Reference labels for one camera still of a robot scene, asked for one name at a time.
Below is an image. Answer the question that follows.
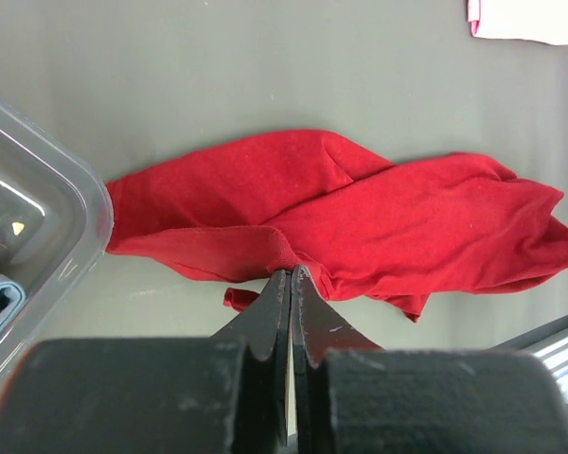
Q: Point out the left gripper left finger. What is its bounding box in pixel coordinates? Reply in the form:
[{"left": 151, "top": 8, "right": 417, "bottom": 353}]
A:
[{"left": 0, "top": 271, "right": 290, "bottom": 453}]

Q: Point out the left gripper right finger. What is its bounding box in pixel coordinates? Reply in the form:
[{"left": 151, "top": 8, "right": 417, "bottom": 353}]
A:
[{"left": 291, "top": 267, "right": 568, "bottom": 453}]

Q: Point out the red t shirt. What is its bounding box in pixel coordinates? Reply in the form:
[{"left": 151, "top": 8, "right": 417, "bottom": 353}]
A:
[{"left": 107, "top": 130, "right": 568, "bottom": 321}]

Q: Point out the folded pink t shirt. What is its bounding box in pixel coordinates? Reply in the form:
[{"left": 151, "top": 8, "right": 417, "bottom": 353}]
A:
[{"left": 467, "top": 0, "right": 568, "bottom": 45}]

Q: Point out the clear plastic bin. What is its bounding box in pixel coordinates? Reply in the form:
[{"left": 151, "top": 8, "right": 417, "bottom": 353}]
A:
[{"left": 0, "top": 101, "right": 114, "bottom": 387}]

